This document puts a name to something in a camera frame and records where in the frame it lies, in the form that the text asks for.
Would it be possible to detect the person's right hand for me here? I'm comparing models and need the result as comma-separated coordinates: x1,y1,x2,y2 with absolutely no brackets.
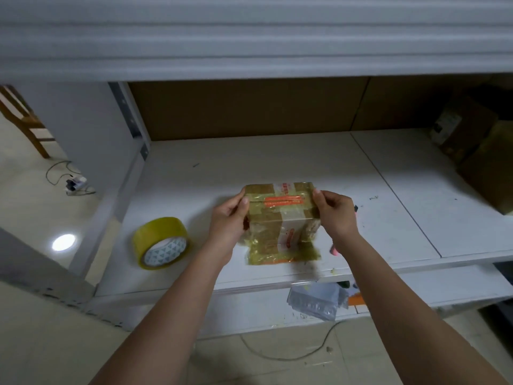
310,188,362,255

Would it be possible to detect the clear taped brown cardboard box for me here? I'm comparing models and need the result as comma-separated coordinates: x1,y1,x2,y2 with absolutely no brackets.
457,120,513,215

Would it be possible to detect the white power strip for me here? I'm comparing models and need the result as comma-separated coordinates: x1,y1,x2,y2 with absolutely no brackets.
64,175,93,196

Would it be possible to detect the pink utility knife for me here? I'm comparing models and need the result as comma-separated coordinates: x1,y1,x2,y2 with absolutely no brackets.
329,204,359,257

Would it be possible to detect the yellow tape roll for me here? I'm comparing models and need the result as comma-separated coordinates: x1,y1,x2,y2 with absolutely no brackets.
132,216,192,270

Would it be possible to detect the person's left forearm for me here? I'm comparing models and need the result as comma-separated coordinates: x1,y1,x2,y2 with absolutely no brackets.
90,240,237,385

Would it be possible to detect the small taped carton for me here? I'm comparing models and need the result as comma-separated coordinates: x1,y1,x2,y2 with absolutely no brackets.
241,181,324,267

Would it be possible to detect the white metal shelf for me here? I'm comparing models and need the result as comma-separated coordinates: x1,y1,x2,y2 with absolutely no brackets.
0,0,513,337

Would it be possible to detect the wooden chair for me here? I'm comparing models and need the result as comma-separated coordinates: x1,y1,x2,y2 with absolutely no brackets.
0,84,56,159

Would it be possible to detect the person's left hand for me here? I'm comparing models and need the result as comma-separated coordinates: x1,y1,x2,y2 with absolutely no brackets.
206,190,251,255

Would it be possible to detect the person's right forearm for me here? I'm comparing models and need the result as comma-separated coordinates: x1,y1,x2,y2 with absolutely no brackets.
337,235,508,385

